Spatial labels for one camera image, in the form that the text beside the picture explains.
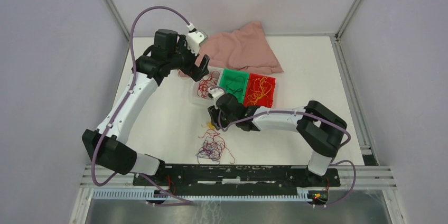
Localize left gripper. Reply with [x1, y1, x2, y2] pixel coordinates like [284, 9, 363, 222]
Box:
[168, 35, 210, 81]

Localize coloured cable pile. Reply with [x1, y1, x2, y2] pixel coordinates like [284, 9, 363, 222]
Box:
[195, 128, 236, 166]

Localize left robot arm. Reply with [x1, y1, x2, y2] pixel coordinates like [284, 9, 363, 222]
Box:
[82, 29, 210, 185]

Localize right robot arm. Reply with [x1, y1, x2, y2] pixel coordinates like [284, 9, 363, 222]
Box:
[207, 86, 351, 186]

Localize translucent white bin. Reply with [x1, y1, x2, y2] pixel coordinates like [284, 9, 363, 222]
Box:
[190, 70, 221, 107]

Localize green plastic bin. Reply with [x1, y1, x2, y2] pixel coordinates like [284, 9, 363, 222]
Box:
[219, 69, 249, 104]

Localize pink cloth shorts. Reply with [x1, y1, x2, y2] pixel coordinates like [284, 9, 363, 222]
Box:
[195, 21, 284, 75]

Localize red plastic bin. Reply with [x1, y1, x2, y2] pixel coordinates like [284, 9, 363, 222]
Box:
[243, 73, 276, 108]

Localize red cables in white bin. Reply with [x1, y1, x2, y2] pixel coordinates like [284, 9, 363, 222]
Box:
[195, 71, 221, 100]

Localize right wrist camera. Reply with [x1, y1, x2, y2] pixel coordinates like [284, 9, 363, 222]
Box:
[208, 86, 226, 104]

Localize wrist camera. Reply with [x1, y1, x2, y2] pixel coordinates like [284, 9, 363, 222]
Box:
[208, 86, 226, 104]
[186, 30, 208, 55]

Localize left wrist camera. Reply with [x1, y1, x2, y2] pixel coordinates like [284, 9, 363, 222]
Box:
[186, 30, 208, 55]

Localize black cables in green bin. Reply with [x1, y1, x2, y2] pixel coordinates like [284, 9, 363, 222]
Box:
[223, 74, 246, 95]

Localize yellow cables in red bin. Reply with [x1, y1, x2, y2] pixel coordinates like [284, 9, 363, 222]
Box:
[246, 76, 274, 106]

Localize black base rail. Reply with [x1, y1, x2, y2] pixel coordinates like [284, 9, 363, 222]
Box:
[150, 164, 341, 196]

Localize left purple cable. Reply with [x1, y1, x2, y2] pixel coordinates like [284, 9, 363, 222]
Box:
[91, 5, 197, 187]

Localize white cable duct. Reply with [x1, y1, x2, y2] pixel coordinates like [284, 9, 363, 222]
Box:
[92, 188, 312, 202]

